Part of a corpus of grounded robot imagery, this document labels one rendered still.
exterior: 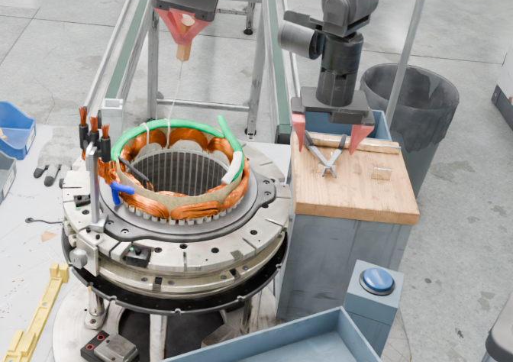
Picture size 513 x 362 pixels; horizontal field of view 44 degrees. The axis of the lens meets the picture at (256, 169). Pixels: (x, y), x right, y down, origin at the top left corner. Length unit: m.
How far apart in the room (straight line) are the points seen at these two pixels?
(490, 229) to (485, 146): 0.70
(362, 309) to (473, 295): 1.65
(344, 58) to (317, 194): 0.21
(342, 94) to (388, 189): 0.17
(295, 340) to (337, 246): 0.25
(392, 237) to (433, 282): 1.49
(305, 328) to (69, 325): 0.46
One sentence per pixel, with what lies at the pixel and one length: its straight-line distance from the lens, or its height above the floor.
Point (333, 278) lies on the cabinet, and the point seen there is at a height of 0.91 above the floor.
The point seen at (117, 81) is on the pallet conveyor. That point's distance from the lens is 1.86.
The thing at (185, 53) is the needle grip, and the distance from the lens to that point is 0.78.
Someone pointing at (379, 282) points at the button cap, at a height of 1.04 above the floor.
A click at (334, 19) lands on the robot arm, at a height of 1.32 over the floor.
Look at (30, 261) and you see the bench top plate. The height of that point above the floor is 0.78.
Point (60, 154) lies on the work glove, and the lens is 1.48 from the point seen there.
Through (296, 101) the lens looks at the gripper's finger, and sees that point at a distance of 1.01.
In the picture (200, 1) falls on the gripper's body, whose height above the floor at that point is 1.40.
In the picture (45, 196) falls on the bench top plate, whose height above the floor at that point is 0.78.
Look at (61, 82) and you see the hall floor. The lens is 3.46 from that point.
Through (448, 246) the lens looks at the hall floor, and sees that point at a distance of 2.69.
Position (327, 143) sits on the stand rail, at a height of 1.07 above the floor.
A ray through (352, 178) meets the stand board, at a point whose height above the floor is 1.07.
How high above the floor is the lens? 1.64
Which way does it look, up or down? 35 degrees down
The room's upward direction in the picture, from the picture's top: 8 degrees clockwise
